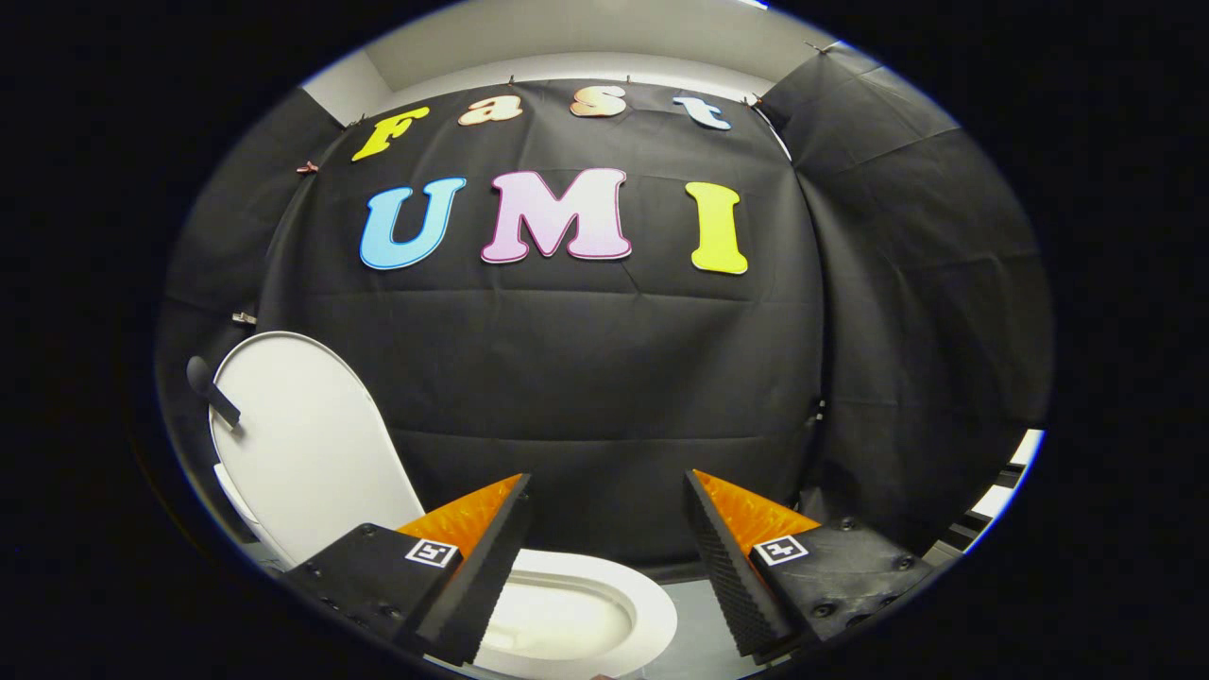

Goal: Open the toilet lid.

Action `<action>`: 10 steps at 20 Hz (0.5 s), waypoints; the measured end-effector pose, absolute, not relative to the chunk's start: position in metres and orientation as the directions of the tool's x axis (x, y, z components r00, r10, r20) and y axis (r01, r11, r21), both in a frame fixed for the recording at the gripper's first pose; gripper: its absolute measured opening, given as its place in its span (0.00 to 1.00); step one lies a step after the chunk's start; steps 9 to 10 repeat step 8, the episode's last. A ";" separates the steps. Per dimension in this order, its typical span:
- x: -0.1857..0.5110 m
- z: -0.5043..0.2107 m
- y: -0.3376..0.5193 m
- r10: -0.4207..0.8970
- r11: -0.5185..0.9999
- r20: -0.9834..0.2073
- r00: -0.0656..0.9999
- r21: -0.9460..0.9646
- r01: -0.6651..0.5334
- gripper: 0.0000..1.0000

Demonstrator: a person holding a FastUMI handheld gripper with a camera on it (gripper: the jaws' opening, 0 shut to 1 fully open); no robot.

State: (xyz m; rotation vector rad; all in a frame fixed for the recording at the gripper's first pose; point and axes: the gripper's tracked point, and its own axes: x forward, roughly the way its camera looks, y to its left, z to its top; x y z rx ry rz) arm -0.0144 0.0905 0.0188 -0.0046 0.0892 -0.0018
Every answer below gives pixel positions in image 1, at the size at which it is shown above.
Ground white toilet lid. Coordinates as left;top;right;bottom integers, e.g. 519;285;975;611
187;331;426;568

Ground white toilet seat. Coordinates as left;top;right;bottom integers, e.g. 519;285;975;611
472;551;679;680

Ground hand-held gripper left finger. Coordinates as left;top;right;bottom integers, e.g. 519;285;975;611
283;472;533;667

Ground white ceramic toilet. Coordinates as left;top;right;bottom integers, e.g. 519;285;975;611
213;463;636;664

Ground black backdrop cloth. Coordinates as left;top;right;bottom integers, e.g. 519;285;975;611
156;42;1054;582

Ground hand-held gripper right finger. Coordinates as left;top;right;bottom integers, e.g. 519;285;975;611
682;468;936;659

